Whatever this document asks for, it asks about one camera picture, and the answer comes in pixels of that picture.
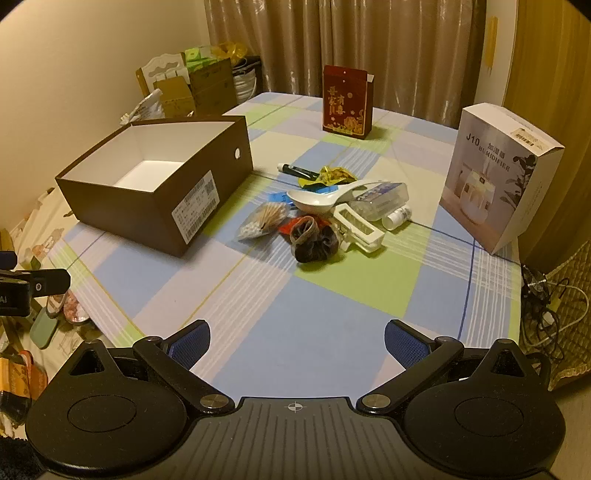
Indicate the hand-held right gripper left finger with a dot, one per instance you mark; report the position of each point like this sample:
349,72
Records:
191,344

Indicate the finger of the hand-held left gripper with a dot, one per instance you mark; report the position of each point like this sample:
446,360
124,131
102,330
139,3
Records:
7,259
51,281

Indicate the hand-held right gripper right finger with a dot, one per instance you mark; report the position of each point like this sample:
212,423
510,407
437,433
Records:
404,344

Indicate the brown cardboard box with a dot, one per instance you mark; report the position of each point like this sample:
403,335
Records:
138,203

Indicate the white plastic clip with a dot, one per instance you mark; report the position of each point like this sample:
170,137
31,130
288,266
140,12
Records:
358,228

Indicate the bag of cotton swabs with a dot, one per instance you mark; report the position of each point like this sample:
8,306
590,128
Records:
265,219

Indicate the clear plastic bottle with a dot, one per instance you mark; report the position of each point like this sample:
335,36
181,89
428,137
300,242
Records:
381,196

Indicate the red packet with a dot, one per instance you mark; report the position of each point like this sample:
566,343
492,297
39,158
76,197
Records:
287,227

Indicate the blue wrapper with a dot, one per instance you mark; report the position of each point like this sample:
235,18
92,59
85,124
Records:
278,196

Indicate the white plastic spoon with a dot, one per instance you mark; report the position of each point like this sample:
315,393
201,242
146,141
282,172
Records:
307,201

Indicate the yellow snack packet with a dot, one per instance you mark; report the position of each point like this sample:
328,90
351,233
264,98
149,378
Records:
334,176

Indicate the black marker pen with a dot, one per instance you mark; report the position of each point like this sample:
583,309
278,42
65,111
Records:
295,170

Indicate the pink patterned slipper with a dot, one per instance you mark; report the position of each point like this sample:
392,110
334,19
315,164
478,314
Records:
76,308

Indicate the beige printed cloth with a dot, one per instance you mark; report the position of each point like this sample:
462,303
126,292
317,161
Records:
32,230

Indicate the green slipper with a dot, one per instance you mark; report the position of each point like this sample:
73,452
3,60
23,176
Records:
45,328

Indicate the orange bag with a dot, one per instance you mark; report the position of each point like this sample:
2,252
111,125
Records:
18,378

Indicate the white product box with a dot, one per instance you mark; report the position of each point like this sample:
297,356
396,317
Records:
489,184

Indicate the clear plastic bag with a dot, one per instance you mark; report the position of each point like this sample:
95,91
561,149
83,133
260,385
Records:
141,108

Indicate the small cardboard box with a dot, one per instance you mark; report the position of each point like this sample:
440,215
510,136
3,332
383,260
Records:
173,97

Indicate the white chair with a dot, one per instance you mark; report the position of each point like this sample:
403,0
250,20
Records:
159,67

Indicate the red gift box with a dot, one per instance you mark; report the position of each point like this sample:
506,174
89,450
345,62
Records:
346,99

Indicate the large cardboard box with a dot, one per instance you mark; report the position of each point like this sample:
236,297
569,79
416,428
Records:
211,87

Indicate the white ribbed basket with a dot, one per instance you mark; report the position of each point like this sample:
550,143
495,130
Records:
247,81

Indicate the green tissue pack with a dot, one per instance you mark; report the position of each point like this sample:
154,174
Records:
198,54

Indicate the yellow plastic bag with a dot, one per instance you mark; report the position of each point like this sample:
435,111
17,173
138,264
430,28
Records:
231,50

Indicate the brown curtain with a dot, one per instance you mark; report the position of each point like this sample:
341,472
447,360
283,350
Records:
369,41

